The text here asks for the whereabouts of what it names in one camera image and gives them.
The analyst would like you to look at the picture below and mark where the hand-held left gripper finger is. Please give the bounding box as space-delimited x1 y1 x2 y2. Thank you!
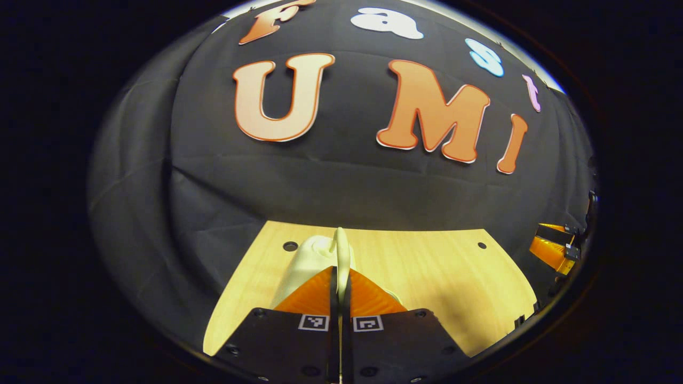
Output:
211 266 340 384
341 267 473 384

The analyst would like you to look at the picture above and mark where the pale yellow suitcase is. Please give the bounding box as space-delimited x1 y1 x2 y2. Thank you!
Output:
269 227 406 313

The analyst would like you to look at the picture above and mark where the black backdrop cloth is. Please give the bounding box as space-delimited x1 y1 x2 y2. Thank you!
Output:
88 0 597 353

